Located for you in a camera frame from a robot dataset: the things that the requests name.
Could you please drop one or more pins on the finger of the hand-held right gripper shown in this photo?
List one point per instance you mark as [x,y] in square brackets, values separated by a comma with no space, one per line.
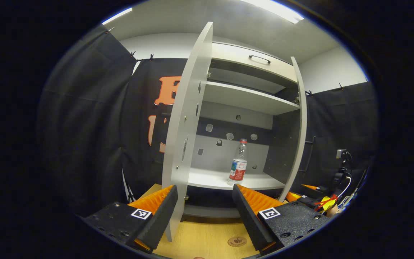
[293,196]
[311,187]

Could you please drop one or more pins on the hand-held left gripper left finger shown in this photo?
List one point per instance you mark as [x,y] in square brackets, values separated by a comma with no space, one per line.
[158,219]

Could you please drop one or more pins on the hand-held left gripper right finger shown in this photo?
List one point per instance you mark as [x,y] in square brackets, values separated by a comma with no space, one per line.
[250,219]

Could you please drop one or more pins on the clear plastic bottle red label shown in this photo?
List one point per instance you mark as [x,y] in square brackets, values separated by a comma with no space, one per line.
[238,169]

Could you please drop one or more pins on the white cabinet door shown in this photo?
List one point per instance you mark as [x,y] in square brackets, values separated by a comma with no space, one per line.
[187,108]
[300,126]

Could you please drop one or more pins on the round brown coaster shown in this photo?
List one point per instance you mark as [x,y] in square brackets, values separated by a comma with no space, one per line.
[237,241]

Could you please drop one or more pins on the white low cabinet shelf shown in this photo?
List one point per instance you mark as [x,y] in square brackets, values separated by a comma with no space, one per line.
[210,178]

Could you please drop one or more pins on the white and grey cabinet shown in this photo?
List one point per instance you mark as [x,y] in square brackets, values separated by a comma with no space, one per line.
[225,154]

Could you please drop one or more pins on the white high cabinet shelf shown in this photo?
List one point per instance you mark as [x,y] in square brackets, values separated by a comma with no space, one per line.
[243,97]

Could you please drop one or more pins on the black backdrop cloth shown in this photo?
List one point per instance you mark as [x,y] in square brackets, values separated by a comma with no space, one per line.
[84,126]

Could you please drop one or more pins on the white cabinet drawer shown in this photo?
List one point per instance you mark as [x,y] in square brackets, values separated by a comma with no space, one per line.
[235,57]

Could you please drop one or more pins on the wide ceiling light panel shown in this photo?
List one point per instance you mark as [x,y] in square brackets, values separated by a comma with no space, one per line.
[275,9]

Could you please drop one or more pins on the narrow ceiling light strip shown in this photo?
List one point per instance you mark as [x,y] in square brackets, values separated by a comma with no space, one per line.
[117,16]

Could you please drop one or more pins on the black metal frame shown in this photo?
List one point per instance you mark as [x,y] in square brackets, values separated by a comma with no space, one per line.
[309,154]

